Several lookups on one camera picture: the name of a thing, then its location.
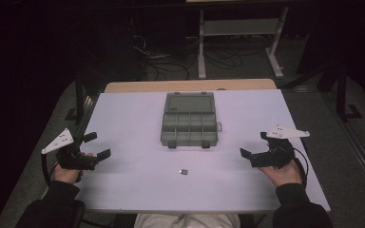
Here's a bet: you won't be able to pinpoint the person's right hand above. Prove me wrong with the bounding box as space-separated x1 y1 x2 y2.
259 159 303 189

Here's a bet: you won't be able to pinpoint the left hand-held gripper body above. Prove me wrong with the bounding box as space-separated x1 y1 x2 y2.
41 127 100 172

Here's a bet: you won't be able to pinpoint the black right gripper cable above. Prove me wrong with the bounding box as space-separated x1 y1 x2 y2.
292 146 310 188

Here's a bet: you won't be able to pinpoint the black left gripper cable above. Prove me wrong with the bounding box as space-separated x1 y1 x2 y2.
40 152 60 186

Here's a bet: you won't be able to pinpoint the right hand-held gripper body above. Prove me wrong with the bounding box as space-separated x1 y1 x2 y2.
249 124 311 169

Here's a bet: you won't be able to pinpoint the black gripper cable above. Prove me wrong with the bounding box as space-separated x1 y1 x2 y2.
40 152 60 186
292 146 310 188

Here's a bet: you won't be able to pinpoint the grey compartment storage box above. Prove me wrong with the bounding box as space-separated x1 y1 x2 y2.
160 91 220 149

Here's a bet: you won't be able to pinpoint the person's left hand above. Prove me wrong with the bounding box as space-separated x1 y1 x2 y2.
53 152 94 185

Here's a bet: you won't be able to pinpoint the white metal desk frame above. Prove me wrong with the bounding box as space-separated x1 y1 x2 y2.
197 6 290 80

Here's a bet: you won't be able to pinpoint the person's light trousers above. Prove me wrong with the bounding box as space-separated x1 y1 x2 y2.
133 213 241 228

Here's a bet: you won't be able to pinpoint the black metal stand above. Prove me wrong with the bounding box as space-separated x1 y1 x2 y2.
64 67 100 122
335 61 363 123

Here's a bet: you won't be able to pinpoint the tangle of black floor cables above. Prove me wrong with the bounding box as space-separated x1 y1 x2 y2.
129 18 267 82

